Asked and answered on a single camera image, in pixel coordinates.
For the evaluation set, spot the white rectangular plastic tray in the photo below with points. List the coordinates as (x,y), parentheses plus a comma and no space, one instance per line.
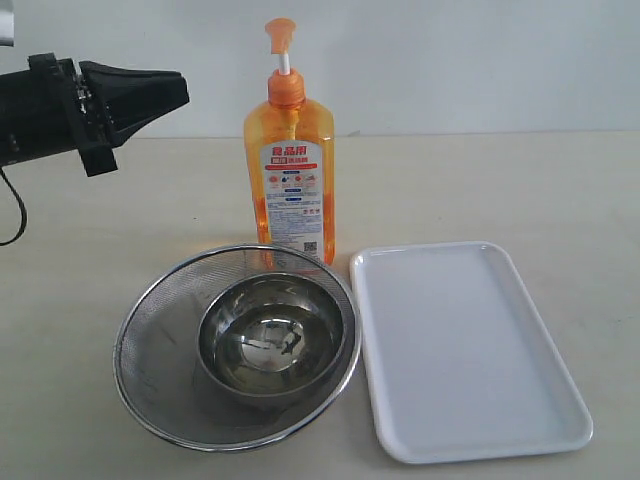
(459,363)

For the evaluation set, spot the small stainless steel bowl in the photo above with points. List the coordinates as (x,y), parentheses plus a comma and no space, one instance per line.
(270,339)

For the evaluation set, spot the steel mesh strainer basket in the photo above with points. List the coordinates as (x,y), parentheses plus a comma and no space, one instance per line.
(157,370)

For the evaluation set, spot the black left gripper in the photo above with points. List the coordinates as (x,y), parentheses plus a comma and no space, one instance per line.
(48,110)

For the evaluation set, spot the orange pump soap bottle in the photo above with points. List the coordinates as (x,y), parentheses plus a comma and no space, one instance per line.
(290,144)

